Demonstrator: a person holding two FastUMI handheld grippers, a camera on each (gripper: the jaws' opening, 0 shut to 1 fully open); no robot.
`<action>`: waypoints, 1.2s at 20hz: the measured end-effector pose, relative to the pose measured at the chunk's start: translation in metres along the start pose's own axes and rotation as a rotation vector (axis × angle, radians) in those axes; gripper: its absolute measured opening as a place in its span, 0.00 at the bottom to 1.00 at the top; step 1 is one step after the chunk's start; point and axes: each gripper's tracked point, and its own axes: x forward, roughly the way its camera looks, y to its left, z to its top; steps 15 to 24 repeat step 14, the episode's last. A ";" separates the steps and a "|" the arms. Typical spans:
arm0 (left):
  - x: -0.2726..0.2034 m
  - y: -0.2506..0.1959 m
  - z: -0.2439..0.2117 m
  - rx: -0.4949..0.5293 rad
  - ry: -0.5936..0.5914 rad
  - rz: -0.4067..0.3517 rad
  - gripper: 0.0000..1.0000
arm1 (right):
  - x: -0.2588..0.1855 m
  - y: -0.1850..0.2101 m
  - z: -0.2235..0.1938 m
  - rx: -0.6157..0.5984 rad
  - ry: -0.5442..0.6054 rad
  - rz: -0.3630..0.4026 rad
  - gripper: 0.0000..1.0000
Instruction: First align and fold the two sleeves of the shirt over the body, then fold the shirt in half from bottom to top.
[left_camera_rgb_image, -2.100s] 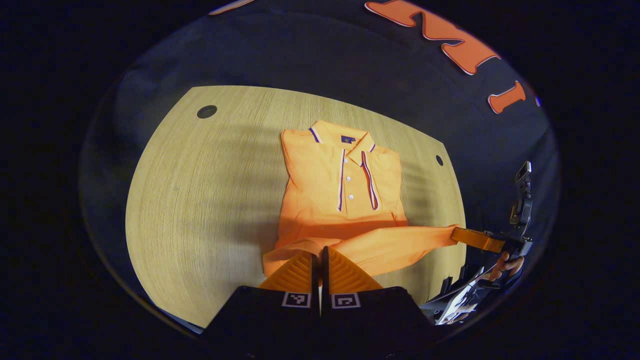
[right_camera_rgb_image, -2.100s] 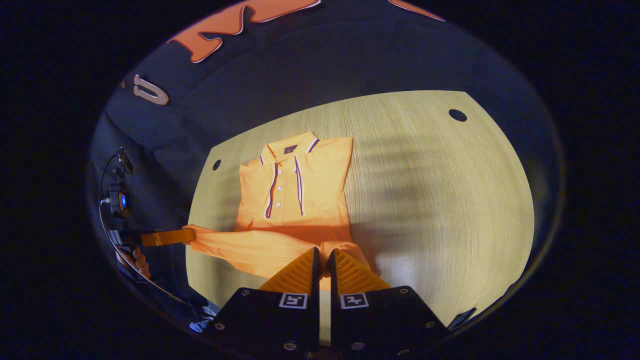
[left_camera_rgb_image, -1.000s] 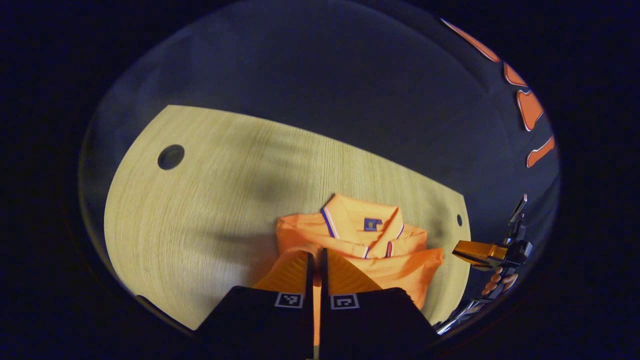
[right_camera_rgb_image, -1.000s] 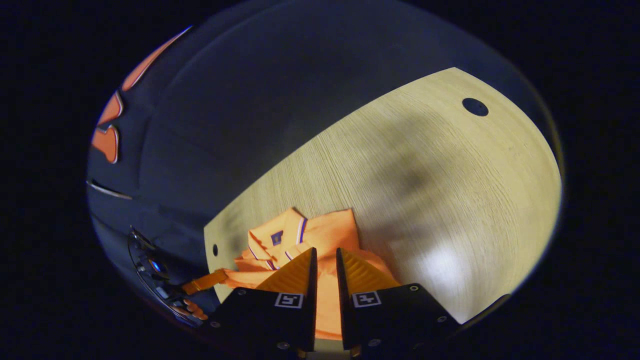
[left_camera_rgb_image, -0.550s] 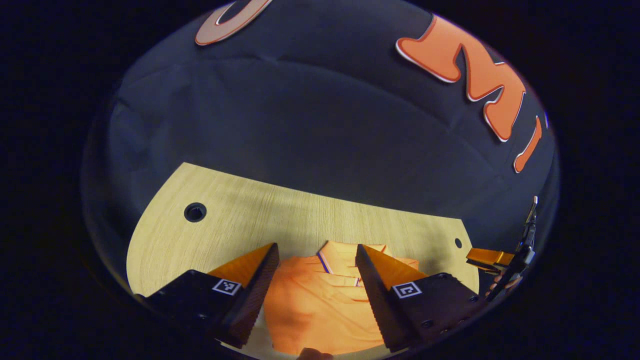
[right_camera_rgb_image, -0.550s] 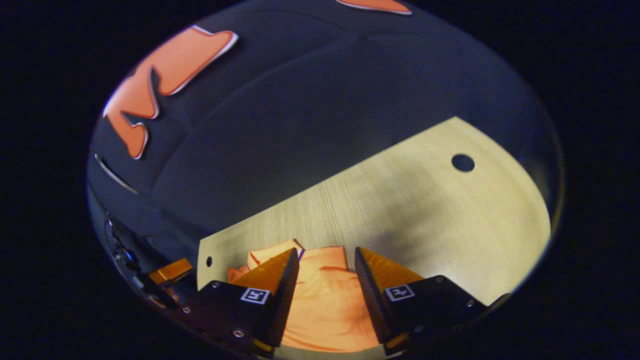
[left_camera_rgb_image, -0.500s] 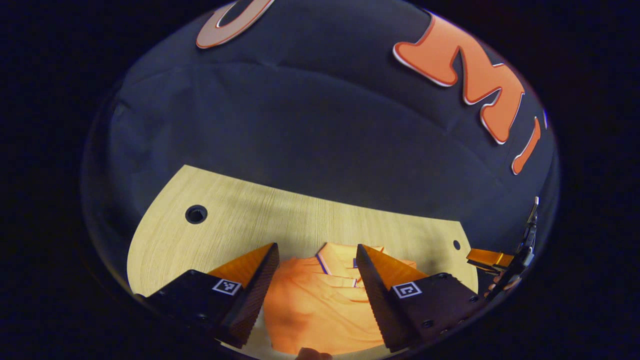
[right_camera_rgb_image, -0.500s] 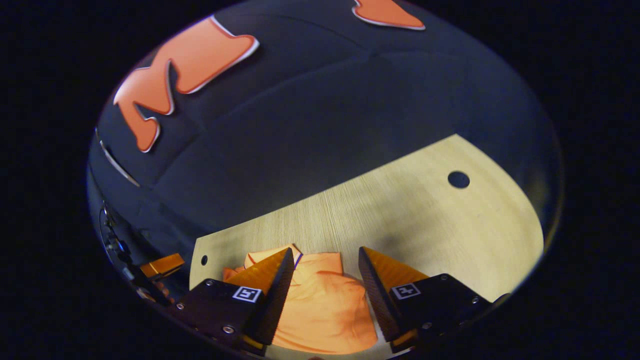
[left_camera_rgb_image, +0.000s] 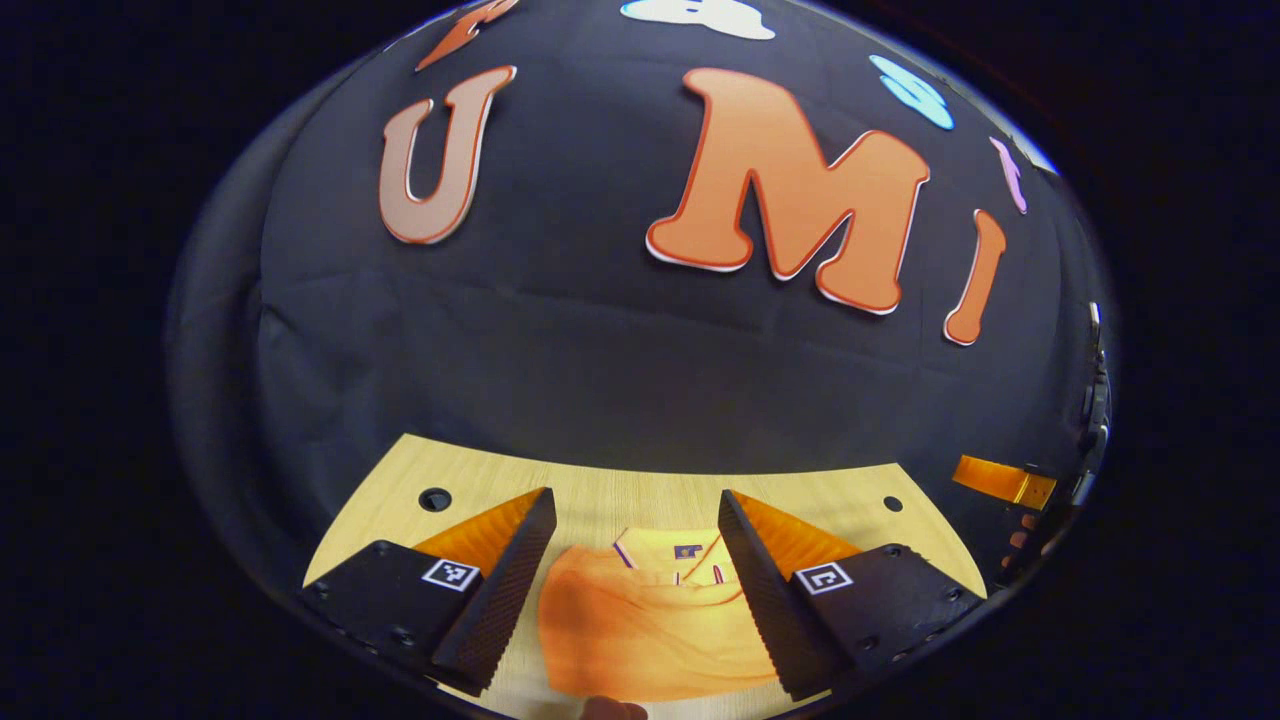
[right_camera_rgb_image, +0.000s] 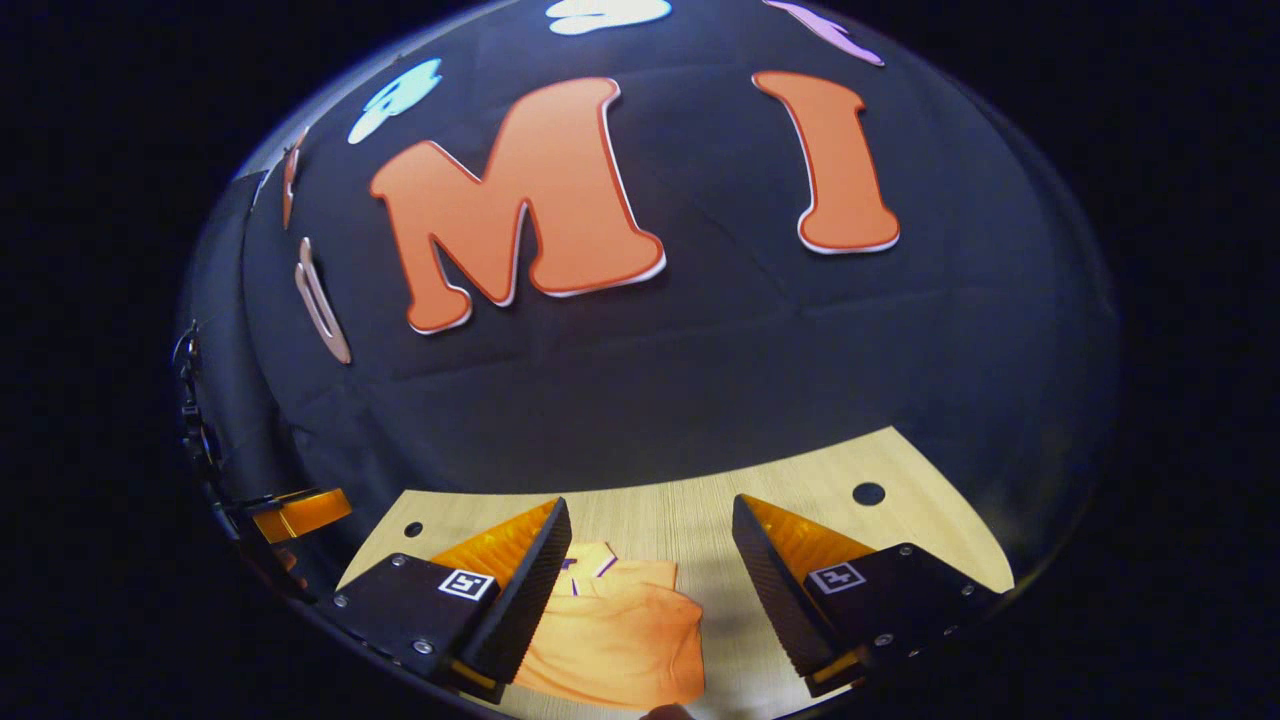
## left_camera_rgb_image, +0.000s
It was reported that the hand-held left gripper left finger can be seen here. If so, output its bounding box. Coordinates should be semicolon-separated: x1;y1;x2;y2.
300;487;559;698

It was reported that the black backdrop cloth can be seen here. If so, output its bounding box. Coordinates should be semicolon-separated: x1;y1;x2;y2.
165;0;1116;601

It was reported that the orange polo T-shirt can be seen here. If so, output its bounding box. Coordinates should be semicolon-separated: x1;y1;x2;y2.
537;527;781;704

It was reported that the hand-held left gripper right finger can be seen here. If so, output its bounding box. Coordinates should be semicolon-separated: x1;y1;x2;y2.
717;489;989;703

